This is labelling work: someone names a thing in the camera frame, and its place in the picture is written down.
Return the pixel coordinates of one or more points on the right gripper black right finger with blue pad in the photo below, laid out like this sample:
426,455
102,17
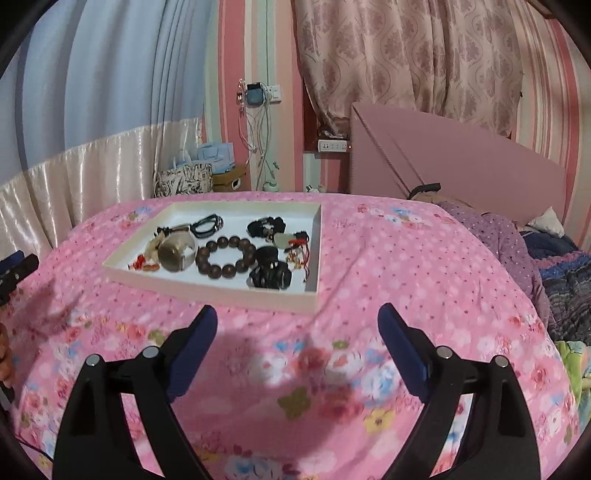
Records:
499,441

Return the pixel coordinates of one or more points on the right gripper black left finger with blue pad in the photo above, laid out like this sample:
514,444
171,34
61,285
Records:
94,441

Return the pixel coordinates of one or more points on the black hair claw clip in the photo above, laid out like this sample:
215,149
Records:
269,272

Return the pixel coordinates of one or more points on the black fluffy scrunchie with charms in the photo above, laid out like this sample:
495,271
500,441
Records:
266,228

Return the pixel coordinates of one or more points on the red knot tassel charm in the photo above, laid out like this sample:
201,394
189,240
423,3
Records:
298,253

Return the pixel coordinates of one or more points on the red orange charm pendant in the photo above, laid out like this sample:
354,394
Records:
141,263

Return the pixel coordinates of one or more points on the person's left hand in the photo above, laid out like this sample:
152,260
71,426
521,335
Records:
6,363

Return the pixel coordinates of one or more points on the green patterned fabric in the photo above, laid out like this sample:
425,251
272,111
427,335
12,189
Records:
575,356

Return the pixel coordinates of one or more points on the dark blue patterned quilt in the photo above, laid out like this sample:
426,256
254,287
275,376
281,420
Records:
565,273

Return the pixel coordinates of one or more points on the blue and cream curtain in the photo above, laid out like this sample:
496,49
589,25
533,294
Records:
99,97

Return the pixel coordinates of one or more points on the black white patterned bag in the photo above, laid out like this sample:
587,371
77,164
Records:
188,179

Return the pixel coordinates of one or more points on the pink floral bed sheet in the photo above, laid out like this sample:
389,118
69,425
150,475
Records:
287,396

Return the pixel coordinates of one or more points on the purple dotted blanket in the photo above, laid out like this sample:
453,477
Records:
502,238

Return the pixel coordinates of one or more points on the white pillow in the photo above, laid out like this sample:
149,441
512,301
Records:
549,223

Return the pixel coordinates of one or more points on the light blue paper bag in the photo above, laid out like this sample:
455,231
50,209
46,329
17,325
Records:
220,156

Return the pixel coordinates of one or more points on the brown cardboard box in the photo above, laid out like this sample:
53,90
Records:
234,180

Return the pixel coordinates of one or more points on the mint green bottle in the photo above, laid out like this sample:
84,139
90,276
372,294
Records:
271,185

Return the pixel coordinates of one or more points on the pink headboard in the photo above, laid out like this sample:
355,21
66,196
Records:
396,150

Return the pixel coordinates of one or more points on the white power strip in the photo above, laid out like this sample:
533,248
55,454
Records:
333,146

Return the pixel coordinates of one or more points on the pink patterned curtain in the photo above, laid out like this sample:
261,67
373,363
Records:
456,59

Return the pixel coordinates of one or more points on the wall socket with blue charger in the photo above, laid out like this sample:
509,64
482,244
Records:
254,95

